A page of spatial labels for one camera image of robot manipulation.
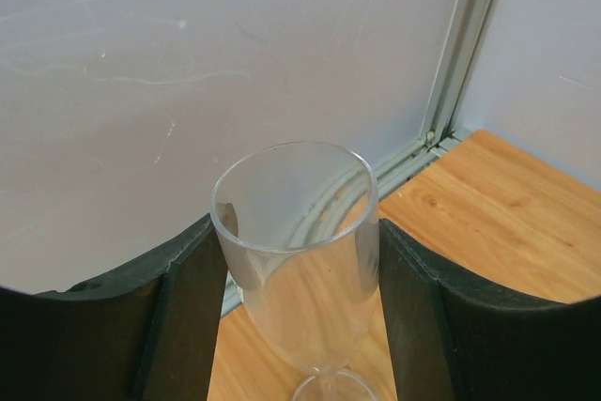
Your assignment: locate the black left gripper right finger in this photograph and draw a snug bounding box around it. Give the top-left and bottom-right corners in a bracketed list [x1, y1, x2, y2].
[379, 220, 600, 400]

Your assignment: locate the clear wine glass front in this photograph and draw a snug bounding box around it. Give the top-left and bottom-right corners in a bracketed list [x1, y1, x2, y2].
[210, 142, 379, 400]

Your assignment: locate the left aluminium frame post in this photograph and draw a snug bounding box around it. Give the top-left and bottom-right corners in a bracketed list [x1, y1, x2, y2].
[420, 0, 492, 148]

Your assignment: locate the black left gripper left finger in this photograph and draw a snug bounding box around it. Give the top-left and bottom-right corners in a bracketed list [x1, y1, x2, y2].
[1, 217, 227, 400]

